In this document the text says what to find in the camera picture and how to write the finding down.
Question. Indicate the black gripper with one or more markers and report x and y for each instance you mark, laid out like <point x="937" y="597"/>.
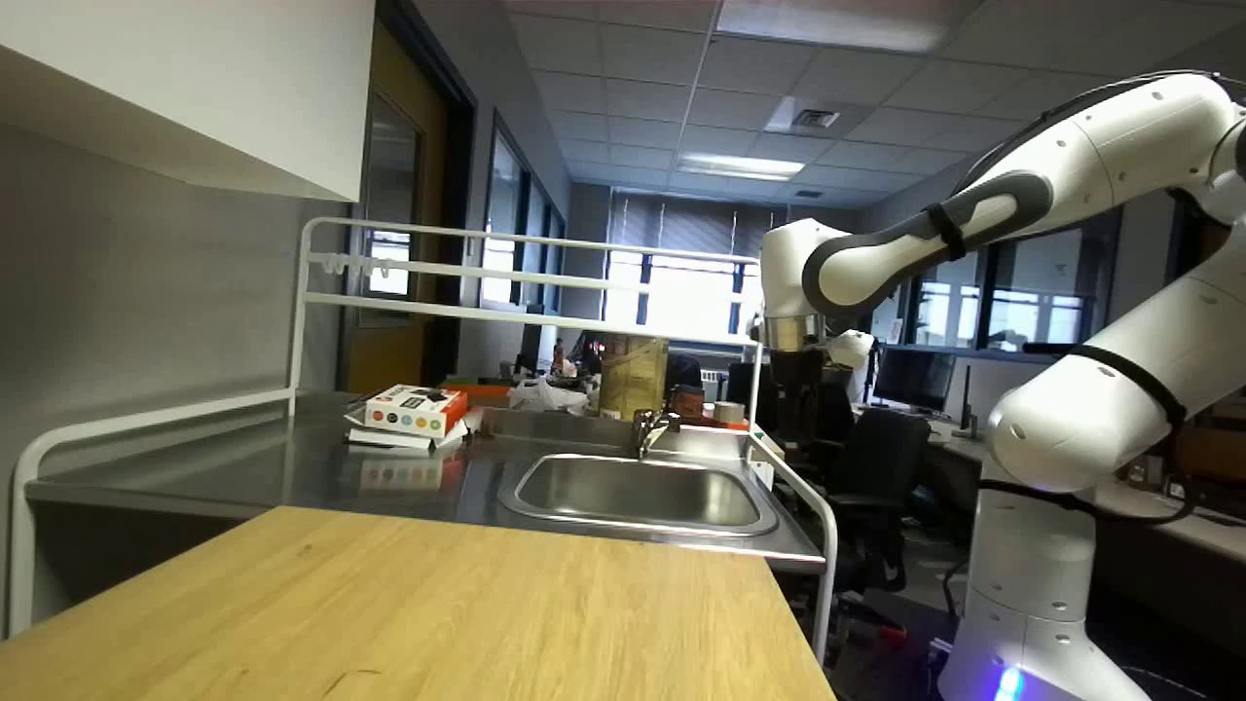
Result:
<point x="810" y="401"/>

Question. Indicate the colourful white box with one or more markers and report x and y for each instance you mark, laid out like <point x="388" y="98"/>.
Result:
<point x="419" y="411"/>

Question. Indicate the white upper cabinet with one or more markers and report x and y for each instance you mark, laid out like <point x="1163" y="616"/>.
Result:
<point x="237" y="94"/>

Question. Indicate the stainless steel sink basin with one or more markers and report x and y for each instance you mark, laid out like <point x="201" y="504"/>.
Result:
<point x="636" y="497"/>

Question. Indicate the small metal faucet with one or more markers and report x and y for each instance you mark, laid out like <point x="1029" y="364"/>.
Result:
<point x="651" y="430"/>

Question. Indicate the computer monitor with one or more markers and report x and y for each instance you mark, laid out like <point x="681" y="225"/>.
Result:
<point x="912" y="376"/>

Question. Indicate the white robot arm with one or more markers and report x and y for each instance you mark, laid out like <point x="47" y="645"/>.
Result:
<point x="1090" y="411"/>

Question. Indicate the black office chair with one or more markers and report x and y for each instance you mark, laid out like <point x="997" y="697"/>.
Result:
<point x="864" y="489"/>

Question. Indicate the stacked white papers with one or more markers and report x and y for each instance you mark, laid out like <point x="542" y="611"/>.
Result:
<point x="404" y="442"/>

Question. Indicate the white metal rack frame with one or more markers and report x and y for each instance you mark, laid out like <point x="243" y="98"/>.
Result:
<point x="19" y="601"/>

